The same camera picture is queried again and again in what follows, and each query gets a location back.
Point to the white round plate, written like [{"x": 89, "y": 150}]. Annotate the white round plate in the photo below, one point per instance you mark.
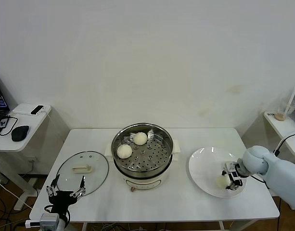
[{"x": 202, "y": 168}]

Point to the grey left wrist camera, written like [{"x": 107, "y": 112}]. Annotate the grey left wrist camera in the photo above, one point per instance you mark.
[{"x": 49, "y": 220}]

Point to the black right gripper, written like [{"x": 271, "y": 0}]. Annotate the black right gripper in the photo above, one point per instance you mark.
[{"x": 235, "y": 168}]

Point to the white side table with cup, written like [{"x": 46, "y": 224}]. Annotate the white side table with cup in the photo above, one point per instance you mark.
[{"x": 279, "y": 127}]

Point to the perforated steel steamer basket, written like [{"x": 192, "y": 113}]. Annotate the perforated steel steamer basket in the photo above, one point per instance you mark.
[{"x": 152, "y": 156}]

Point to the cream electric cooker pot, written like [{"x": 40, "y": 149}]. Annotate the cream electric cooker pot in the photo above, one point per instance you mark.
[{"x": 147, "y": 184}]

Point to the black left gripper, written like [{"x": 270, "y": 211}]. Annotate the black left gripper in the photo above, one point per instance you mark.
[{"x": 61, "y": 199}]

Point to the black computer mouse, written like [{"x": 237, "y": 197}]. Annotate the black computer mouse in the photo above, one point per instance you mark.
[{"x": 20, "y": 133}]

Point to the white wall socket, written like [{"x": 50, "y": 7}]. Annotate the white wall socket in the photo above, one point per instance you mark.
[{"x": 33, "y": 159}]

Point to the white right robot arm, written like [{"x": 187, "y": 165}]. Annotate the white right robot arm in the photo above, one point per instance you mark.
[{"x": 277, "y": 170}]

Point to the white side table with laptop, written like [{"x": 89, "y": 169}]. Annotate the white side table with laptop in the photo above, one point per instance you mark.
[{"x": 5, "y": 144}]

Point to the white rectangular table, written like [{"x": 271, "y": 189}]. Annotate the white rectangular table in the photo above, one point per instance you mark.
[{"x": 161, "y": 207}]

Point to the black and white handheld device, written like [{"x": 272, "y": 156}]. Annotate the black and white handheld device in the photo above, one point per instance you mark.
[{"x": 37, "y": 110}]

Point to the white steamed baozi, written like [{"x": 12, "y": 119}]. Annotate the white steamed baozi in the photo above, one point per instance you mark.
[
  {"x": 140, "y": 138},
  {"x": 124, "y": 151},
  {"x": 220, "y": 182}
]

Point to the clear plastic drink cup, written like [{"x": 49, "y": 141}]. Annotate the clear plastic drink cup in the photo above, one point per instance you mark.
[{"x": 286, "y": 109}]

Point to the flat white box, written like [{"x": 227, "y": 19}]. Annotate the flat white box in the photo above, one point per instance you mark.
[{"x": 22, "y": 109}]

